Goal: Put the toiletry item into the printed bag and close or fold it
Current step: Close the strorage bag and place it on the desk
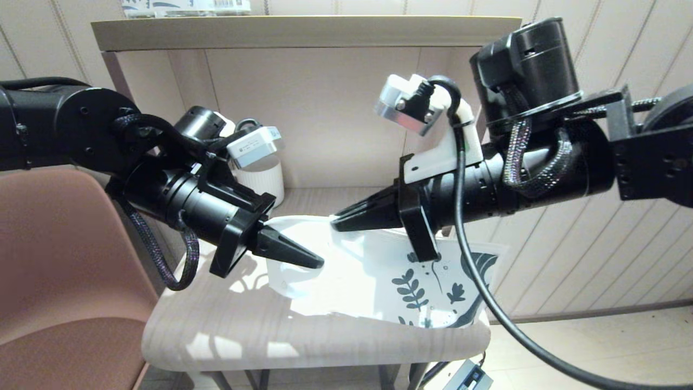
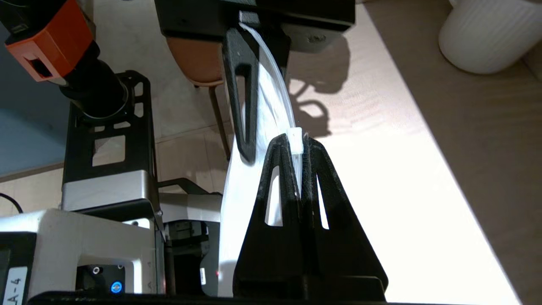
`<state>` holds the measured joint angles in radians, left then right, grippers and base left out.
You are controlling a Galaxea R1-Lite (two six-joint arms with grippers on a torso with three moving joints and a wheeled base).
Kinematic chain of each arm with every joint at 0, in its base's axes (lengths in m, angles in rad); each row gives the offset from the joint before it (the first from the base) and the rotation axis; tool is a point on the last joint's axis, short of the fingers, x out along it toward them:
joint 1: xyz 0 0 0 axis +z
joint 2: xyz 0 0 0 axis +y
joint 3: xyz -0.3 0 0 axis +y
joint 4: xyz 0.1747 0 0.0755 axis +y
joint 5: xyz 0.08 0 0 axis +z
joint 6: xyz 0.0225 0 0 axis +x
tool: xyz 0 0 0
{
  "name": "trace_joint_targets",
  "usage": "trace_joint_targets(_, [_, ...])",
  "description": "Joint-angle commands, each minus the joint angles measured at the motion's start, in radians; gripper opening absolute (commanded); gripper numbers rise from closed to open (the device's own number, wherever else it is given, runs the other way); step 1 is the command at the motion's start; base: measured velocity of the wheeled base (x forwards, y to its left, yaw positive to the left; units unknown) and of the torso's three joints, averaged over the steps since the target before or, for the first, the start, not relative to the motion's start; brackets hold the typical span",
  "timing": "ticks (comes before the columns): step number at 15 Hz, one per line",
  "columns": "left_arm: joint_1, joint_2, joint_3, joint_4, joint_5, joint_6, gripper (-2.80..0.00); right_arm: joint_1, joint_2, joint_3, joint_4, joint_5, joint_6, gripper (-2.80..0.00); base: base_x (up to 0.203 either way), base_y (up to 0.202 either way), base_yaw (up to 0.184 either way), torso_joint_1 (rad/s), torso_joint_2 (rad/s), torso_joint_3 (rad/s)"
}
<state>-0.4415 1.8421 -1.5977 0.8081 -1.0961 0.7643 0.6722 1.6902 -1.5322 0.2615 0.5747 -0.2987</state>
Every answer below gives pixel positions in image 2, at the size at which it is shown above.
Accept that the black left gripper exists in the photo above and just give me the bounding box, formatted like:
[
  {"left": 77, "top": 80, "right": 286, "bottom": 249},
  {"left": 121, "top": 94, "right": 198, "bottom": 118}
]
[{"left": 154, "top": 0, "right": 356, "bottom": 85}]

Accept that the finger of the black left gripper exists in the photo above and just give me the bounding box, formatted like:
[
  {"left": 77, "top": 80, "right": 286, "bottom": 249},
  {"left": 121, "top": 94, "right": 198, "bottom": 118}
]
[{"left": 222, "top": 26, "right": 260, "bottom": 166}]

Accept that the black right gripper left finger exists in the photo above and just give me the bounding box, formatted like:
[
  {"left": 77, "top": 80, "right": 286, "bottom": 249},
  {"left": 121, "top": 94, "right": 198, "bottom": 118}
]
[{"left": 232, "top": 133, "right": 304, "bottom": 299}]

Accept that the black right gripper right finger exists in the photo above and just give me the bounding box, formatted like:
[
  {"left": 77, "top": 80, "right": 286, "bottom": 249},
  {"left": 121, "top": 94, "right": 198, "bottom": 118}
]
[{"left": 302, "top": 136, "right": 390, "bottom": 303}]

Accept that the white floral plastic bag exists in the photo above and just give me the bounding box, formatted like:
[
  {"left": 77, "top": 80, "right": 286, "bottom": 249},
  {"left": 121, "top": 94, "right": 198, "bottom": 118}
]
[{"left": 218, "top": 21, "right": 306, "bottom": 298}]

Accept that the grey robot base console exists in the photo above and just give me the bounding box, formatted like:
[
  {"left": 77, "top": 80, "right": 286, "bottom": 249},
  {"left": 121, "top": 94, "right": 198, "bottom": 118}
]
[{"left": 158, "top": 178, "right": 224, "bottom": 297}]

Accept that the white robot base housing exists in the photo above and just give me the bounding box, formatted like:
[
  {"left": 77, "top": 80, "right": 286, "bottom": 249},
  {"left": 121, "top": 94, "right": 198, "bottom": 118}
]
[{"left": 0, "top": 208, "right": 166, "bottom": 305}]

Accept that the reddish brown chair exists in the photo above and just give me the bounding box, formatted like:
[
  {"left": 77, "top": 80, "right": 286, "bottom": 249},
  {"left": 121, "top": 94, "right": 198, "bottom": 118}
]
[{"left": 164, "top": 36, "right": 232, "bottom": 161}]

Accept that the white ribbed ceramic mug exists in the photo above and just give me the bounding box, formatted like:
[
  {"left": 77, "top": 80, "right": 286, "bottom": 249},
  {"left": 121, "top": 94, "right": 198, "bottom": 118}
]
[{"left": 438, "top": 0, "right": 542, "bottom": 75}]

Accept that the black metal robot frame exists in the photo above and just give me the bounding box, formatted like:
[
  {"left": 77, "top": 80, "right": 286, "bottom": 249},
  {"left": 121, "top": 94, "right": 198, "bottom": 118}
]
[{"left": 61, "top": 70, "right": 160, "bottom": 221}]

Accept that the thin black floor cable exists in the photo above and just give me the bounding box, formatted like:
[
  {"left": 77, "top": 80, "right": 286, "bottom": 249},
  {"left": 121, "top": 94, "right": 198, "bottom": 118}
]
[{"left": 0, "top": 192, "right": 24, "bottom": 214}]

